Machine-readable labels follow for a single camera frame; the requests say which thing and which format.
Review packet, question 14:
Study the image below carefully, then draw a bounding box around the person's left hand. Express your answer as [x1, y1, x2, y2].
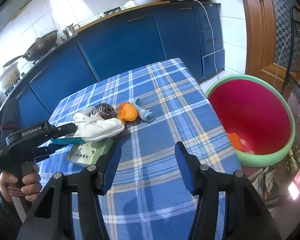
[0, 163, 43, 203]

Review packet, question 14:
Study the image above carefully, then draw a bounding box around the light blue plastic handle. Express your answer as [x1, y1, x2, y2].
[132, 98, 155, 123]

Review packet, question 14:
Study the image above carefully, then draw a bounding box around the red green-rimmed basin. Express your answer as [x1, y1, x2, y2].
[205, 75, 296, 167]

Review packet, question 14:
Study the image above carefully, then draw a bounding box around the black wire rack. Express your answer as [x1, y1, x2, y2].
[281, 5, 300, 103]

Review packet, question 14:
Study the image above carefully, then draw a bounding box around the wooden door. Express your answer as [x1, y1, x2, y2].
[242, 0, 300, 89]

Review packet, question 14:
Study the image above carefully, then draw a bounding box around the white power cable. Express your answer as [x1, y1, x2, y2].
[180, 0, 222, 81]

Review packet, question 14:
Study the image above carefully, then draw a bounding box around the white lidded pot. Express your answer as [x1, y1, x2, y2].
[0, 62, 20, 93]

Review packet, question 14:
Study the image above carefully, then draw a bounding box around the orange plastic bag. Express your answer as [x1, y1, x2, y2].
[226, 133, 244, 151]

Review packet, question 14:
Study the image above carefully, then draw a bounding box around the black wok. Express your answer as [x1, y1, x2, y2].
[3, 29, 58, 68]

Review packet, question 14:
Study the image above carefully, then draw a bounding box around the small orange bag ball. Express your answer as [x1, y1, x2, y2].
[117, 102, 138, 125]

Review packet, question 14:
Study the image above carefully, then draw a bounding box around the green cardboard box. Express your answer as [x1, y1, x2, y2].
[66, 138, 114, 167]

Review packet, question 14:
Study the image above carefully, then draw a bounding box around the blue kitchen cabinet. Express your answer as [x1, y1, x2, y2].
[10, 0, 224, 128]

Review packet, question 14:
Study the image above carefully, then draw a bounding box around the blue plaid tablecloth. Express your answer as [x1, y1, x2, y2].
[50, 58, 241, 239]

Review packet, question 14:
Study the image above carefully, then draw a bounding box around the steel wool scourer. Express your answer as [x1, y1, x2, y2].
[90, 103, 117, 120]

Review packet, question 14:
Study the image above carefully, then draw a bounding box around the steel kettle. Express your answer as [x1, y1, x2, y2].
[63, 24, 81, 40]

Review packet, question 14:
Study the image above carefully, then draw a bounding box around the white cloth glove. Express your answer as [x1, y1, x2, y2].
[73, 113, 125, 142]

